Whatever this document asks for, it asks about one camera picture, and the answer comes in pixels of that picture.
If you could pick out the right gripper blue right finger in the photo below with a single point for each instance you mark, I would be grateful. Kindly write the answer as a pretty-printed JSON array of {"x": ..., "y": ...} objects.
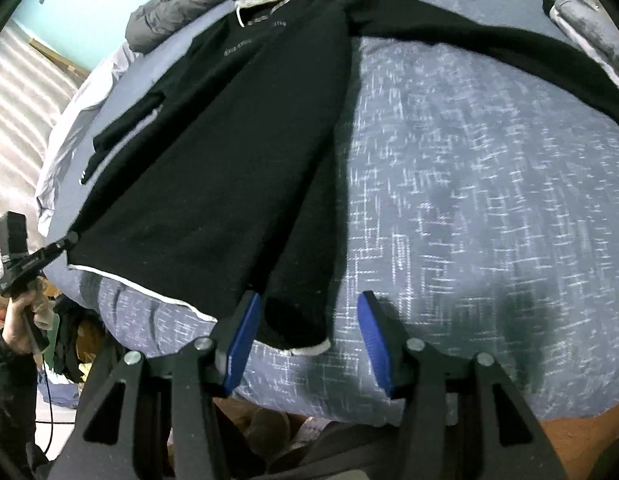
[{"x": 463, "y": 418}]

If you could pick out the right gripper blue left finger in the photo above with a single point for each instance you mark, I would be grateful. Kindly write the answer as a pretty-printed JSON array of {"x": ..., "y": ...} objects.
[{"x": 151, "y": 410}]

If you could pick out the black sweater with white trim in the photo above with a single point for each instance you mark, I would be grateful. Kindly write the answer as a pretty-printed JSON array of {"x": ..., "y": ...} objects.
[{"x": 221, "y": 179}]

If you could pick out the person's left forearm black sleeve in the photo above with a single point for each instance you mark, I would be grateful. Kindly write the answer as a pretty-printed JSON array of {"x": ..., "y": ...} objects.
[{"x": 18, "y": 394}]

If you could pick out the person's left hand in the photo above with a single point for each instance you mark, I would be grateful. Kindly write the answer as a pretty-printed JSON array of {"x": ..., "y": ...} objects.
[{"x": 29, "y": 317}]

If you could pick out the striped curtain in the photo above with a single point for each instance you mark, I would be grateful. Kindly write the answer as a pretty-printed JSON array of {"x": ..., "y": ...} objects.
[{"x": 33, "y": 95}]

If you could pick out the light grey silky blanket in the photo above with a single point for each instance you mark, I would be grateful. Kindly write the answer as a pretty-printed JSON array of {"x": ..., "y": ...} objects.
[{"x": 72, "y": 127}]

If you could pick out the blue-grey bed sheet mattress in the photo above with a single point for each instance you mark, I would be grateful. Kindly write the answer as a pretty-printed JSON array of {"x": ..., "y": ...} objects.
[{"x": 484, "y": 205}]

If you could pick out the dark grey rolled duvet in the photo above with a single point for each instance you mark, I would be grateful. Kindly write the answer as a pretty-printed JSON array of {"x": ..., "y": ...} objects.
[{"x": 157, "y": 20}]

